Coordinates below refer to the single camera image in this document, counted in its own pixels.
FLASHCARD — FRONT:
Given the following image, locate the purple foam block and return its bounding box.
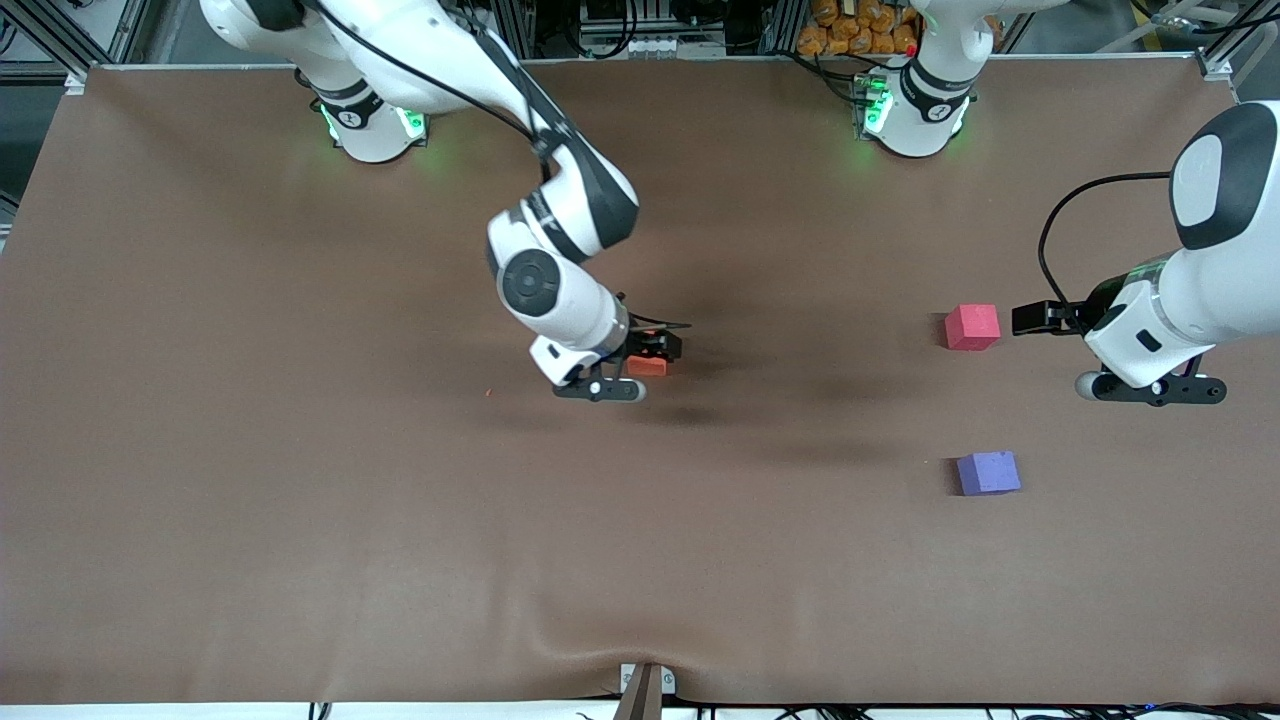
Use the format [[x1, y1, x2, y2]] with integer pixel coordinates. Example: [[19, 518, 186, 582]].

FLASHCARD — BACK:
[[956, 451, 1022, 497]]

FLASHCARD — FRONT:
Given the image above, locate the bag of orange snacks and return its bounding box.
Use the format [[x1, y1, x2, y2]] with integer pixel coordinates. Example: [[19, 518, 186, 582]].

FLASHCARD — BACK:
[[797, 0, 919, 57]]

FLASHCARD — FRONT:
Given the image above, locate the brown table mat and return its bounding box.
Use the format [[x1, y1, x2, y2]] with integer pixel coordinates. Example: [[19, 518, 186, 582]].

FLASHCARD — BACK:
[[0, 55, 1280, 707]]

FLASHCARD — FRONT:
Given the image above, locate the metal camera post bracket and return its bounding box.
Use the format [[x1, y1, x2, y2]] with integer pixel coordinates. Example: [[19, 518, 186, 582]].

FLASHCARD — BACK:
[[612, 662, 677, 720]]

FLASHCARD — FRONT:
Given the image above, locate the white terminal block row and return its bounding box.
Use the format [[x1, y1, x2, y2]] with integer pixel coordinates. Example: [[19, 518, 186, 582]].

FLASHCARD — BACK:
[[583, 35, 728, 58]]

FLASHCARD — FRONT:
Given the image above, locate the pink foam block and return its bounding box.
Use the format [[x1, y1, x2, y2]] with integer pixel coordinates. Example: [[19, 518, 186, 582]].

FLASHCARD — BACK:
[[944, 304, 1002, 352]]

